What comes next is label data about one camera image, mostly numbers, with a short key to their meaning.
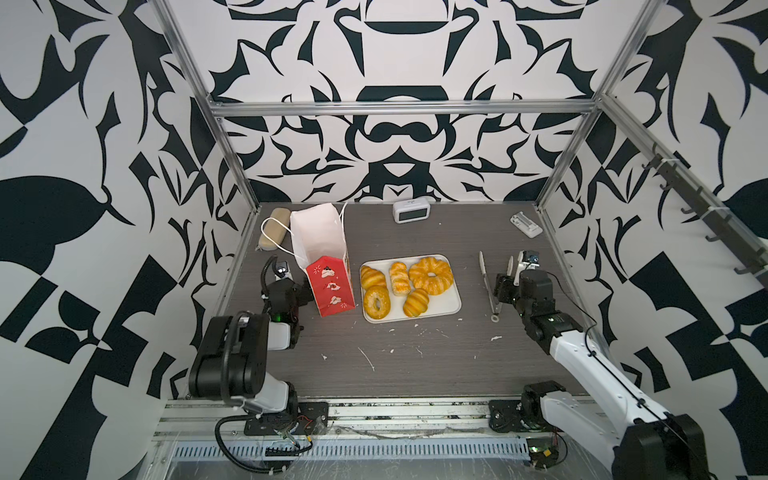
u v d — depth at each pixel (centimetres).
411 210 110
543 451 71
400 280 95
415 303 89
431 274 99
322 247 96
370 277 94
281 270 79
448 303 95
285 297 70
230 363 42
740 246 55
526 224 112
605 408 47
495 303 77
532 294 63
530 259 72
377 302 90
